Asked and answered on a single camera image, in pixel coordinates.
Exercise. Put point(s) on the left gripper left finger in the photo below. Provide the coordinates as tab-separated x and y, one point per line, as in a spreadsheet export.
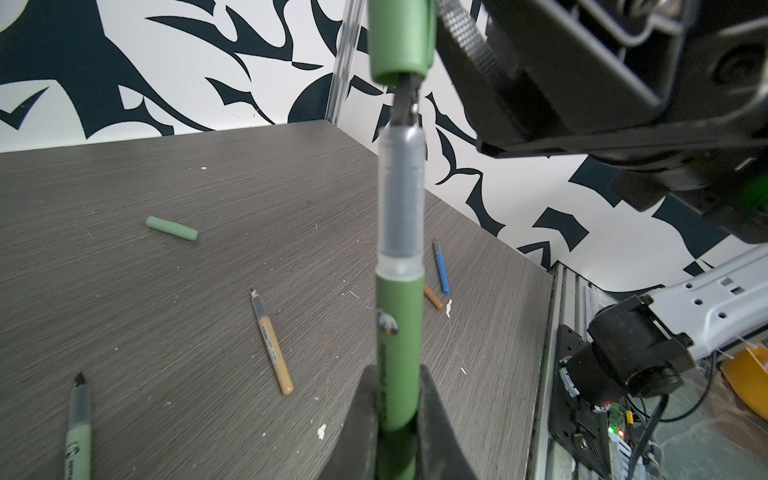
354	455

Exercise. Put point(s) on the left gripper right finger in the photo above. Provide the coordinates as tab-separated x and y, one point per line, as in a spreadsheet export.
439	455

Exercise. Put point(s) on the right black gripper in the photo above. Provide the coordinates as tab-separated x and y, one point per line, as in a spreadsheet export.
673	94

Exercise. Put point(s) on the green pen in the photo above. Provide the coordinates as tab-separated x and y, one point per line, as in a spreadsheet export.
399	281
78	443

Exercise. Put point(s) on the green pen cap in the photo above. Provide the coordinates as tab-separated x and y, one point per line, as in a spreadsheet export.
172	228
401	38

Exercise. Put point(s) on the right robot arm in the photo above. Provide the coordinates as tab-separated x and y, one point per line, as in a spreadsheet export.
644	344

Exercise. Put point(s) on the tan pen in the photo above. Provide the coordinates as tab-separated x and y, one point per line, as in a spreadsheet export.
271	343
433	298

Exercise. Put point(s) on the blue pen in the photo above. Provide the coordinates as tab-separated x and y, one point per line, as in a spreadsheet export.
441	266

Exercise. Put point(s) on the green lit circuit board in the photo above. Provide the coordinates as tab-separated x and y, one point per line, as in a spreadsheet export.
625	427

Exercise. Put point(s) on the yellow object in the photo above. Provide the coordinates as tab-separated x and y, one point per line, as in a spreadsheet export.
746	374

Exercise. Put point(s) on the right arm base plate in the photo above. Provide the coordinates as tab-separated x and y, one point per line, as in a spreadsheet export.
573	422

